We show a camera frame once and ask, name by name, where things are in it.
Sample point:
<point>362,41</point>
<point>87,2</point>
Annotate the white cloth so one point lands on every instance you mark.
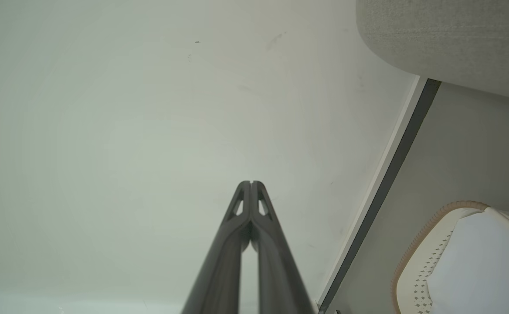
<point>485,266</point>

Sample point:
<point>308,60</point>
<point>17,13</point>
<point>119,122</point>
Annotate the white woven laundry basket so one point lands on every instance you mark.
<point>420,266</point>

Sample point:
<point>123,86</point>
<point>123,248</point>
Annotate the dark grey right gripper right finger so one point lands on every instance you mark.
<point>278,274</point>

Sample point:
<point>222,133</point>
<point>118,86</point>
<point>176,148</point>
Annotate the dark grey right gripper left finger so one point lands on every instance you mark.
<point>219,270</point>

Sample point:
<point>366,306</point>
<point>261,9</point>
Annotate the dark baseboard strip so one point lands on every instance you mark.
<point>389,179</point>

